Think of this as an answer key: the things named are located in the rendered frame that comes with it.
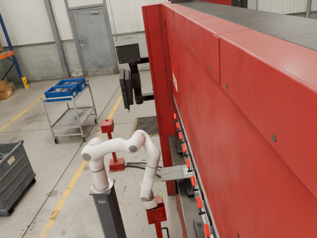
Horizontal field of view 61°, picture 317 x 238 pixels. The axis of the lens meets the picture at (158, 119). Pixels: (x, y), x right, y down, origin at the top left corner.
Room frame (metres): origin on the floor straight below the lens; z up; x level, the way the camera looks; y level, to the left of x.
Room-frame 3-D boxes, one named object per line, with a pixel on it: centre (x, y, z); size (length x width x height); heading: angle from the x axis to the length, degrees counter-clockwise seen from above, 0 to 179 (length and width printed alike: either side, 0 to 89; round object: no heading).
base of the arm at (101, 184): (1.85, 0.55, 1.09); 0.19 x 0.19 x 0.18
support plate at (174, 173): (1.90, -0.09, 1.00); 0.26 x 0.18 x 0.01; 90
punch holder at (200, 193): (1.32, -0.23, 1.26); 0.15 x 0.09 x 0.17; 0
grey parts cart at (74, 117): (4.99, 1.66, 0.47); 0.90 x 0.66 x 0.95; 172
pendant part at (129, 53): (3.15, 0.24, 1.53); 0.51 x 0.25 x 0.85; 3
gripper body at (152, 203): (1.74, 0.16, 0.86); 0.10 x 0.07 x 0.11; 97
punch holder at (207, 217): (1.12, -0.24, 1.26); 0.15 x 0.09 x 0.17; 0
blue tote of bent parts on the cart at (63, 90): (4.82, 1.70, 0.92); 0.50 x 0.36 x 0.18; 82
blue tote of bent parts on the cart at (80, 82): (5.24, 1.62, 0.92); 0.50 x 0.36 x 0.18; 82
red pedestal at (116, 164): (3.55, 0.74, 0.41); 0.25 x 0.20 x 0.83; 90
